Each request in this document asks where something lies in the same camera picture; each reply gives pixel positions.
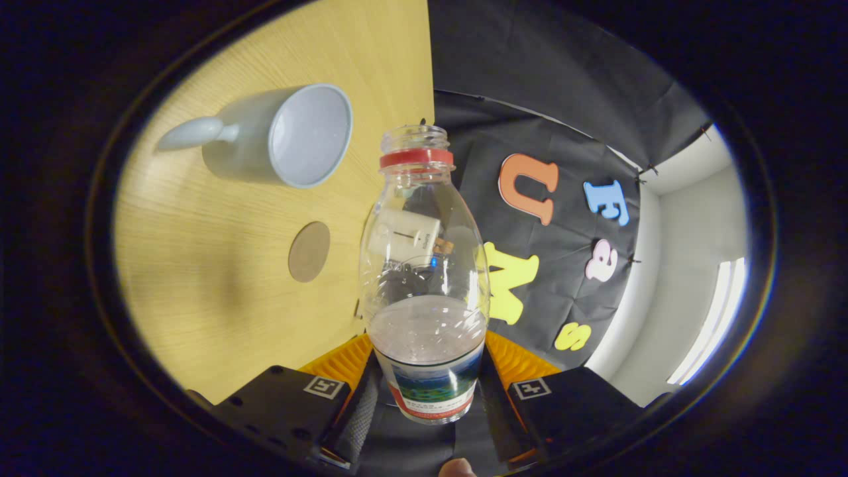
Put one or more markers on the wooden table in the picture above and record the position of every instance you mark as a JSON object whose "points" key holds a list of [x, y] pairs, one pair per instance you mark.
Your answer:
{"points": [[199, 298]]}

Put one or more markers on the round brown coaster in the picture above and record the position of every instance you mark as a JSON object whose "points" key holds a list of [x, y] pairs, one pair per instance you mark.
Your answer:
{"points": [[309, 252]]}

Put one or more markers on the ceiling light panel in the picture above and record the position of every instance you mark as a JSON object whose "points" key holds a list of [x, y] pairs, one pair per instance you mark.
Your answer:
{"points": [[709, 324]]}

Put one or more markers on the light grey cup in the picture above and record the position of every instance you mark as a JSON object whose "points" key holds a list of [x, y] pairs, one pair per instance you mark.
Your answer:
{"points": [[245, 146]]}

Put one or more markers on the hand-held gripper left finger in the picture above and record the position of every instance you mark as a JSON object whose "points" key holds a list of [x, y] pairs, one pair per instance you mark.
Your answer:
{"points": [[358, 424]]}

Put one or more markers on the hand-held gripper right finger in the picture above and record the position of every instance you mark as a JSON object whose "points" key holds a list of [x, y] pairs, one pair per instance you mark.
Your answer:
{"points": [[493, 417]]}

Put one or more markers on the clear plastic juice bottle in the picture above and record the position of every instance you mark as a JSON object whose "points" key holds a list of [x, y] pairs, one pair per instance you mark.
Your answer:
{"points": [[424, 331]]}

